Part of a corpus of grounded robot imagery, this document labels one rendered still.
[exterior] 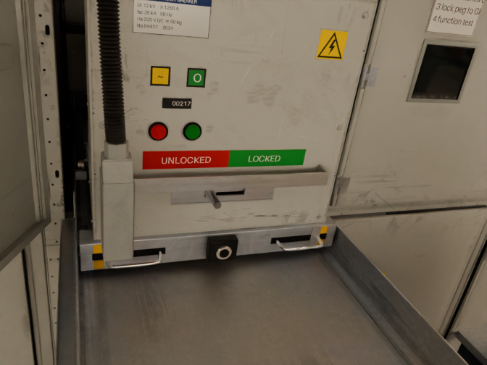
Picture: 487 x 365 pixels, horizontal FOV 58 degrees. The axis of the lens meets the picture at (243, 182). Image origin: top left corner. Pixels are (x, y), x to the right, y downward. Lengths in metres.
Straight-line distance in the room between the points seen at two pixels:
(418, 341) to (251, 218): 0.38
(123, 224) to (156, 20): 0.32
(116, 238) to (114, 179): 0.10
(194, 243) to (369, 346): 0.37
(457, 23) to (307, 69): 0.54
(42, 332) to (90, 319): 0.49
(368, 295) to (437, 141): 0.58
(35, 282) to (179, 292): 0.44
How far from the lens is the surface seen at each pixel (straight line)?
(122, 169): 0.69
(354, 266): 0.98
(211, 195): 0.83
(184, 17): 0.74
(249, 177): 0.81
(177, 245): 0.88
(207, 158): 0.82
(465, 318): 2.01
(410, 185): 1.38
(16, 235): 1.04
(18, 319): 1.24
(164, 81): 0.75
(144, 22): 0.73
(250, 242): 0.93
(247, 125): 0.82
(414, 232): 1.51
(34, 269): 1.17
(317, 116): 0.87
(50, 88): 0.97
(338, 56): 0.85
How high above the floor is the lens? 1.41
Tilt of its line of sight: 26 degrees down
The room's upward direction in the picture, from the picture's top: 8 degrees clockwise
